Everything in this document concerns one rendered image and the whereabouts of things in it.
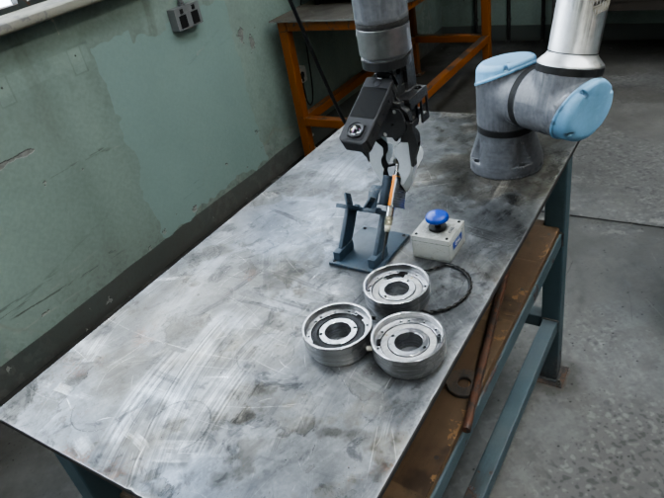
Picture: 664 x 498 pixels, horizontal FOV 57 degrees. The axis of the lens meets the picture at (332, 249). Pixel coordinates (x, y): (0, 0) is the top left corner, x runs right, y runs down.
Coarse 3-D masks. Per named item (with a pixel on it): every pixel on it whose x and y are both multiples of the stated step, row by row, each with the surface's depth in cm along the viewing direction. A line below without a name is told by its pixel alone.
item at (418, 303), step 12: (396, 264) 99; (408, 264) 99; (372, 276) 99; (420, 276) 98; (372, 288) 97; (384, 288) 97; (396, 288) 98; (408, 288) 97; (372, 300) 93; (396, 300) 94; (408, 300) 91; (420, 300) 92; (384, 312) 93; (396, 312) 92
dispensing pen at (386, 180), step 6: (396, 162) 95; (396, 168) 95; (396, 174) 95; (384, 180) 95; (390, 180) 94; (384, 186) 95; (390, 186) 94; (384, 192) 94; (384, 198) 94; (378, 204) 95; (384, 204) 94; (390, 210) 96; (390, 216) 96; (384, 222) 96; (390, 222) 96; (384, 228) 96; (384, 234) 96; (384, 240) 96; (384, 246) 97
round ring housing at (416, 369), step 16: (384, 320) 89; (400, 320) 90; (416, 320) 89; (432, 320) 87; (400, 336) 87; (416, 336) 87; (400, 352) 84; (416, 352) 84; (384, 368) 83; (400, 368) 82; (416, 368) 81; (432, 368) 82
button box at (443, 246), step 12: (420, 228) 106; (432, 228) 105; (444, 228) 104; (456, 228) 104; (420, 240) 105; (432, 240) 103; (444, 240) 102; (456, 240) 105; (420, 252) 106; (432, 252) 105; (444, 252) 103; (456, 252) 106
